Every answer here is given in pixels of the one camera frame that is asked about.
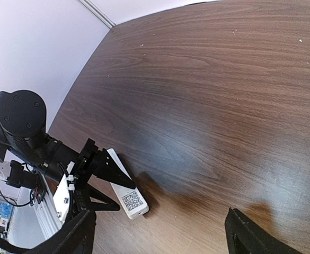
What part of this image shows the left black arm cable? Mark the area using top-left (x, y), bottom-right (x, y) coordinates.
top-left (0, 174), bottom-right (39, 207)

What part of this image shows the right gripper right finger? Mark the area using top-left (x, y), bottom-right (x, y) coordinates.
top-left (225, 208), bottom-right (300, 254)

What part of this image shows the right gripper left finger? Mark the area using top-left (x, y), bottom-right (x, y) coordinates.
top-left (0, 210), bottom-right (97, 254)

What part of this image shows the white remote control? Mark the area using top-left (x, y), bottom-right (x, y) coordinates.
top-left (107, 148), bottom-right (149, 220)

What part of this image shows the front aluminium rail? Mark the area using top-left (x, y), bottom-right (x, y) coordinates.
top-left (34, 176), bottom-right (62, 240)

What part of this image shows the left aluminium frame post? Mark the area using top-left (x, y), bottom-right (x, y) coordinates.
top-left (78, 0), bottom-right (116, 29)

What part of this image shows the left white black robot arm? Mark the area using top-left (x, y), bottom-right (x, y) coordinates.
top-left (0, 90), bottom-right (136, 211)

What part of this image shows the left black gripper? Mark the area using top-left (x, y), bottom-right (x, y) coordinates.
top-left (74, 139), bottom-right (136, 212)

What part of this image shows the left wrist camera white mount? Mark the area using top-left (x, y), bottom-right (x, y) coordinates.
top-left (53, 161), bottom-right (90, 225)

